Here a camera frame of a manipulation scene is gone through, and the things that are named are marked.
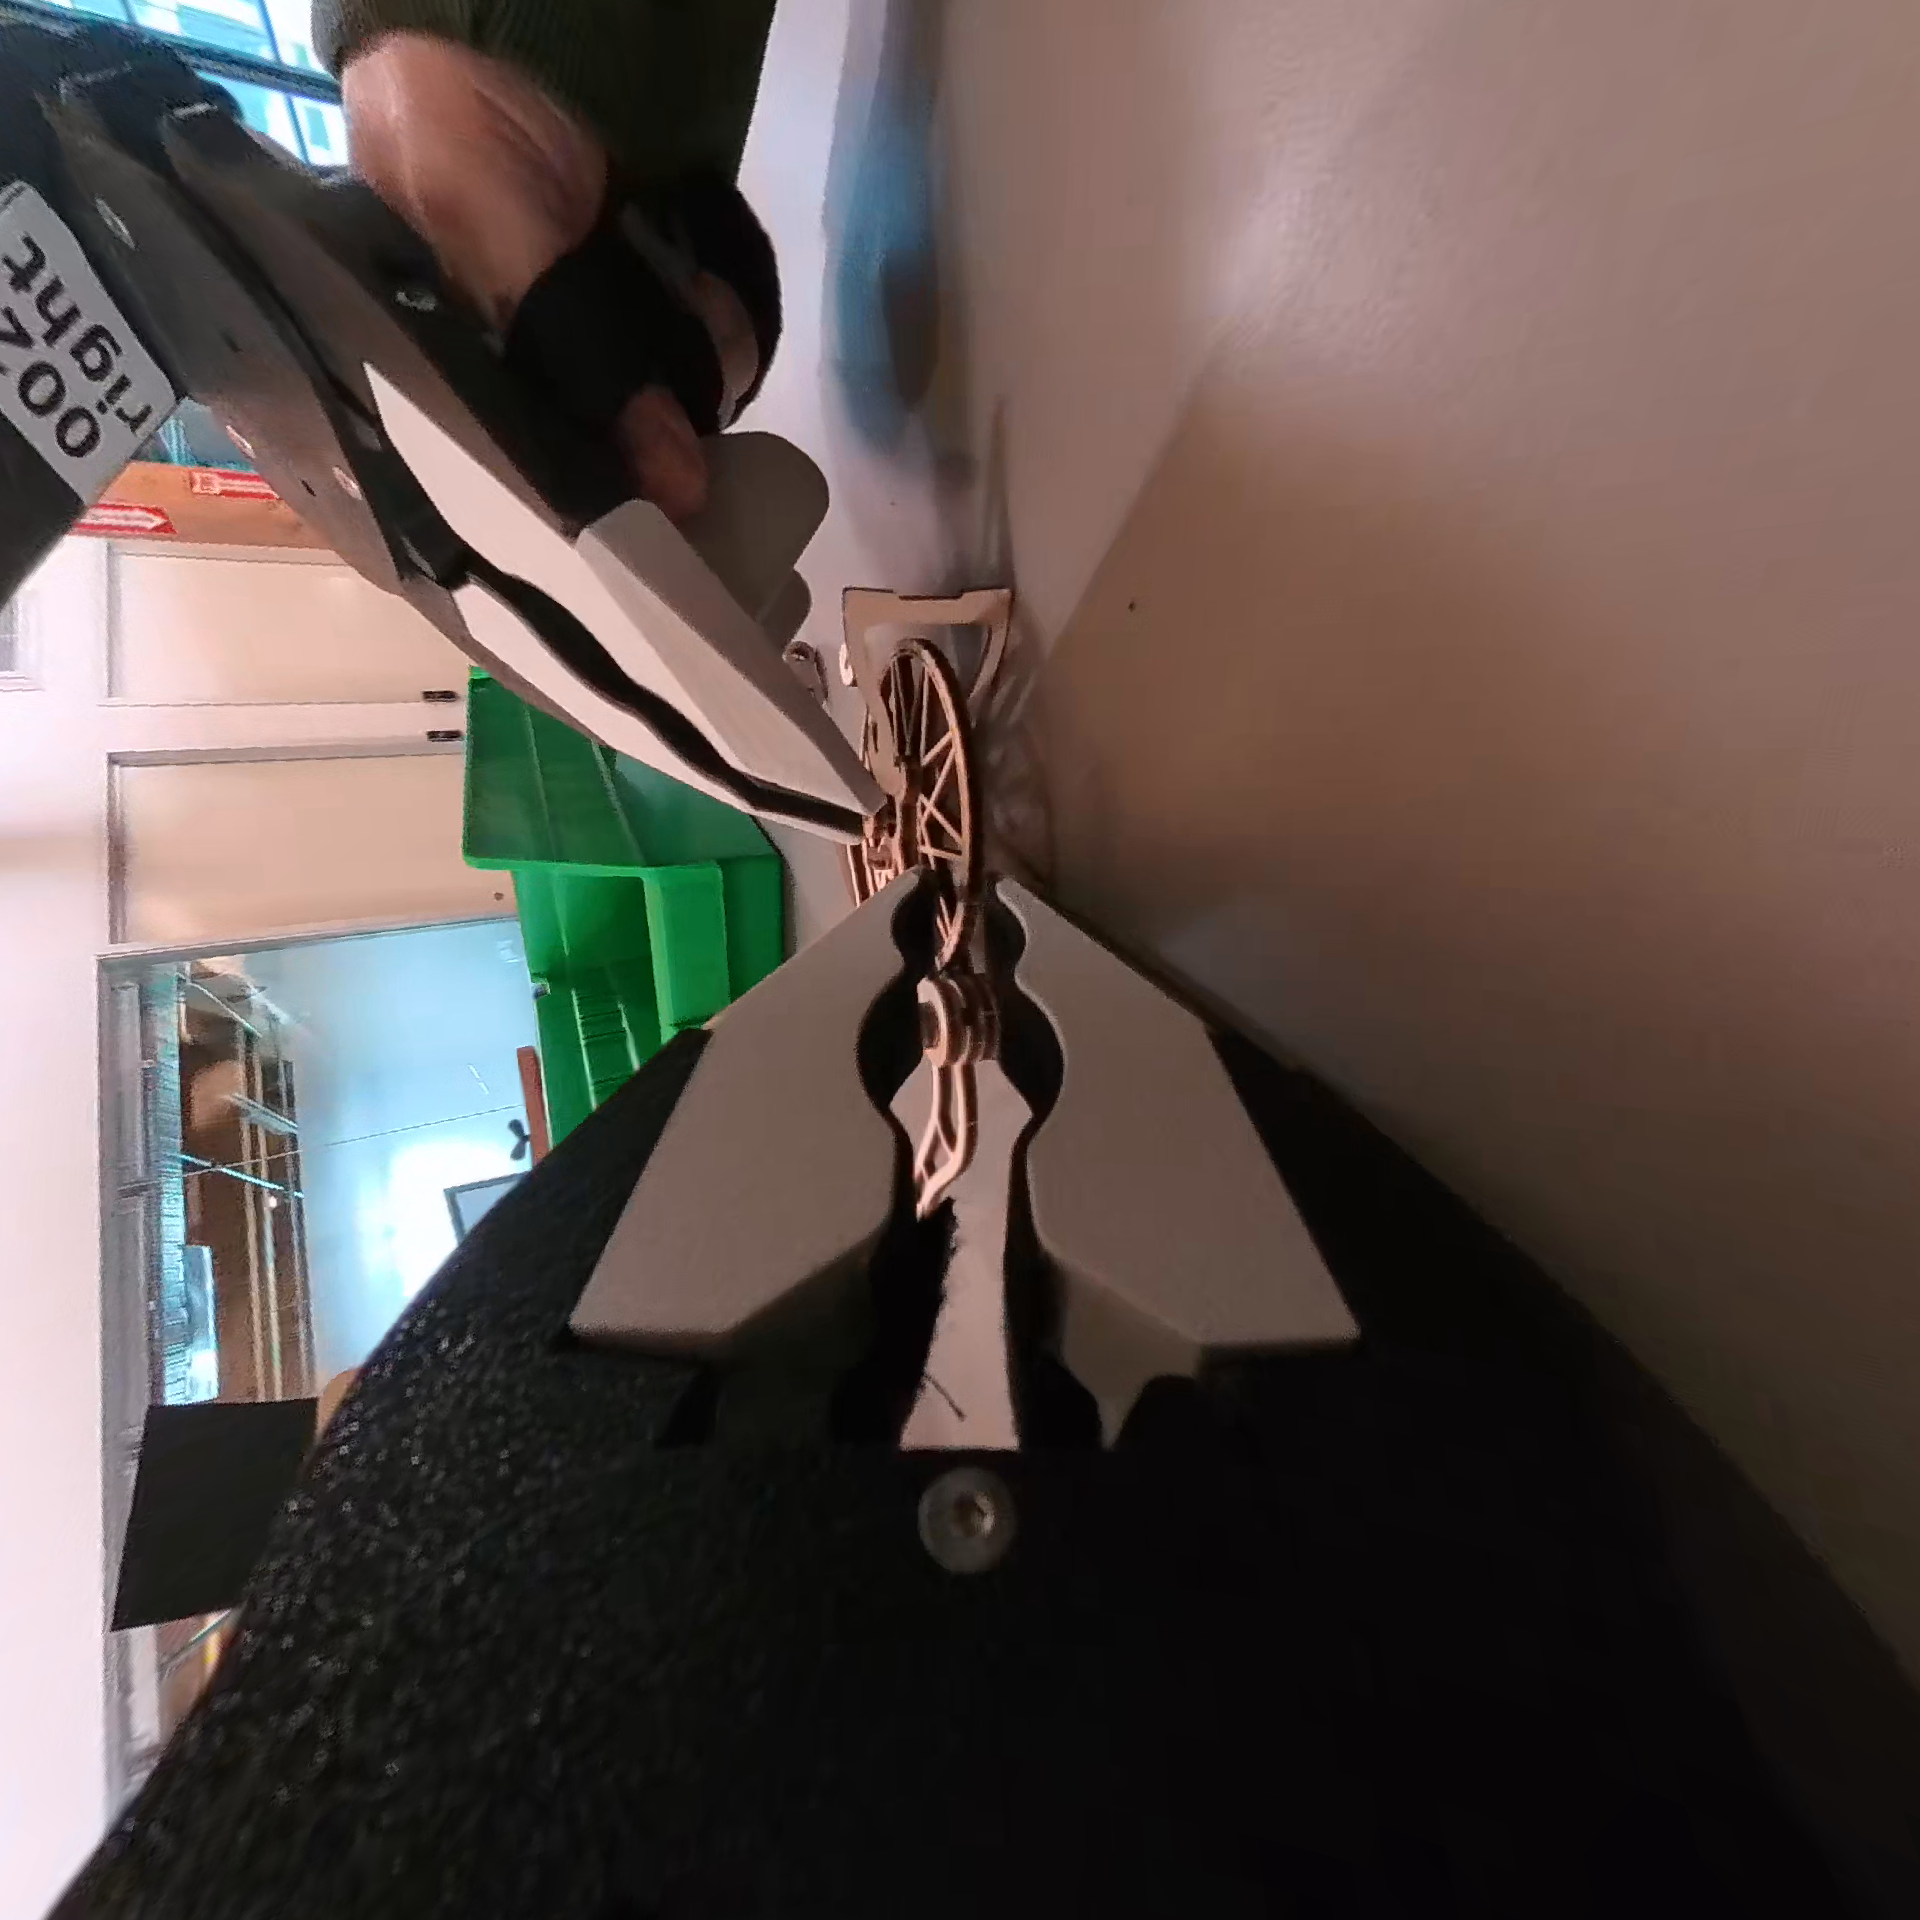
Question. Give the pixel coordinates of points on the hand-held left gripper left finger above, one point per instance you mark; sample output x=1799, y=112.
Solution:
x=735, y=1184

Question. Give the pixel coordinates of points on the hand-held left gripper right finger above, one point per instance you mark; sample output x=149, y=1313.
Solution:
x=1200, y=1184

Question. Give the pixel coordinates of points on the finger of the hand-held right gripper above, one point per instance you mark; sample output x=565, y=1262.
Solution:
x=556, y=669
x=721, y=662

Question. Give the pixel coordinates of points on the wooden bicycle model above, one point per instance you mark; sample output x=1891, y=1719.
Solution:
x=960, y=1013

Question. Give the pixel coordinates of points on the grey desk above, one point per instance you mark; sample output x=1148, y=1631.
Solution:
x=1500, y=974

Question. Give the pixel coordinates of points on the person's right hand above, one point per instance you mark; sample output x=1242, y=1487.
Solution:
x=465, y=150

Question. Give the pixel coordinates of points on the green plastic bin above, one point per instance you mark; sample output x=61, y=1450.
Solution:
x=599, y=839

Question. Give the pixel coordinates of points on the wooden office table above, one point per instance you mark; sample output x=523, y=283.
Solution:
x=531, y=1103

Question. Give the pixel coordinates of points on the computer monitor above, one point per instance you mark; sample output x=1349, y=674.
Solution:
x=476, y=1207

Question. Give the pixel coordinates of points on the white door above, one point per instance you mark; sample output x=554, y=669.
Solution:
x=271, y=629
x=299, y=849

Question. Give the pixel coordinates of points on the metal storage rack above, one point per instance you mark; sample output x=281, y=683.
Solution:
x=224, y=1200

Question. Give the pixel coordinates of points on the red wall sign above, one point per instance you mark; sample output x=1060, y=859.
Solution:
x=120, y=521
x=233, y=483

